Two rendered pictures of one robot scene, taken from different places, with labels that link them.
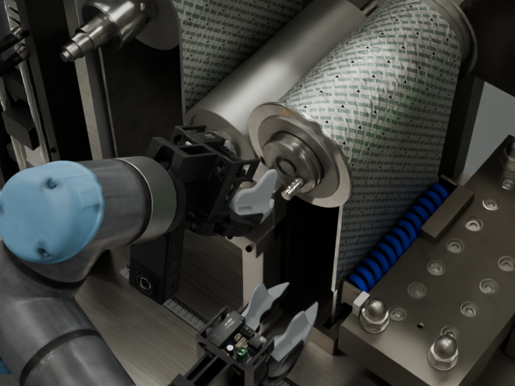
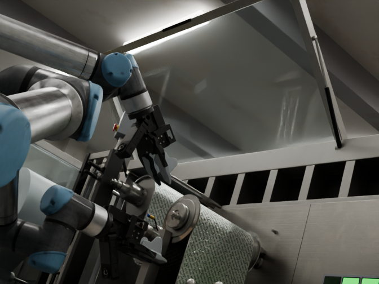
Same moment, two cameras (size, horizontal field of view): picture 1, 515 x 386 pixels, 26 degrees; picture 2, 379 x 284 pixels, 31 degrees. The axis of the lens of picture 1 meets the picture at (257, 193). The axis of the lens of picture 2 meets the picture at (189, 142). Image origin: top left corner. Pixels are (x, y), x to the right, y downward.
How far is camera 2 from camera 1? 1.86 m
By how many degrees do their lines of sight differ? 77
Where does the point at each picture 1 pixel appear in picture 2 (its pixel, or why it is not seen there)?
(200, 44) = (155, 212)
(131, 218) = (140, 82)
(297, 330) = (155, 248)
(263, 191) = (171, 162)
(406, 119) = (226, 235)
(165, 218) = (146, 101)
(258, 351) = (140, 226)
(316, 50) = not seen: hidden behind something
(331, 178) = (191, 216)
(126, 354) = not seen: outside the picture
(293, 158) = (179, 207)
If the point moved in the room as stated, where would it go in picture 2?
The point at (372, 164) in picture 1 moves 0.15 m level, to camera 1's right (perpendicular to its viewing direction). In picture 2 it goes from (208, 232) to (260, 245)
